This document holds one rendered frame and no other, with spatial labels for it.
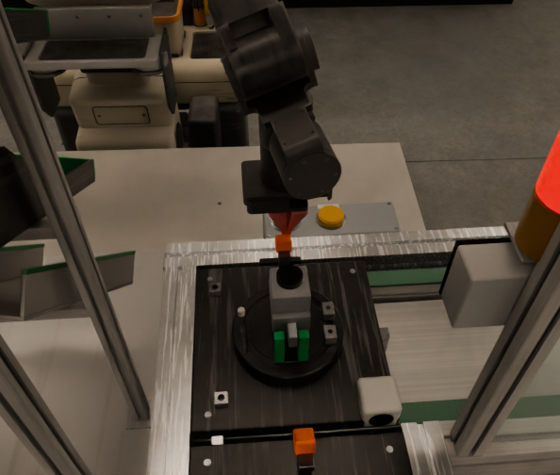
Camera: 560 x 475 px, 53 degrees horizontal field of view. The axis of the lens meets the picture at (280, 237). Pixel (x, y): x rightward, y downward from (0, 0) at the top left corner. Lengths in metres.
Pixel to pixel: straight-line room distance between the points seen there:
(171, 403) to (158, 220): 0.42
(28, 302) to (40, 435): 0.13
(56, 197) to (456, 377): 0.55
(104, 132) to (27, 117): 0.93
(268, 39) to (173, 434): 0.44
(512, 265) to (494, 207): 1.95
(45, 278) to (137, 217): 0.52
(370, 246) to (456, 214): 1.52
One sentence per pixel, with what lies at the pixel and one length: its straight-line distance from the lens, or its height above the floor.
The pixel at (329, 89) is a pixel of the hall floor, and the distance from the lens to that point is 2.97.
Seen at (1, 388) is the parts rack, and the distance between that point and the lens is 0.39.
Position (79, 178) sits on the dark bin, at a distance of 0.60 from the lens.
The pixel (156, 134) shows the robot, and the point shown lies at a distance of 1.34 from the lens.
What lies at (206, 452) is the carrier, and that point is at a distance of 0.67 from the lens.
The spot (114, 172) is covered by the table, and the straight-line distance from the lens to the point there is 1.16.
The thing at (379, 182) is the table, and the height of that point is 0.86.
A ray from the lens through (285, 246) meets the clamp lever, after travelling 0.70.
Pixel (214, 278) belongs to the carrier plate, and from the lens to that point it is 0.79.
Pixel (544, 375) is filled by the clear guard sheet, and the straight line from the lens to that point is 0.60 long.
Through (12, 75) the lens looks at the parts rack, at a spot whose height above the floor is 1.38.
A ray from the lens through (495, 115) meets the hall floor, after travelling 2.96.
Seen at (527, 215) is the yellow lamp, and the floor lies 1.29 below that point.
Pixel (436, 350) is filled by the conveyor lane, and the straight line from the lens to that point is 0.81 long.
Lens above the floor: 1.58
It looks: 47 degrees down
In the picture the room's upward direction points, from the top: straight up
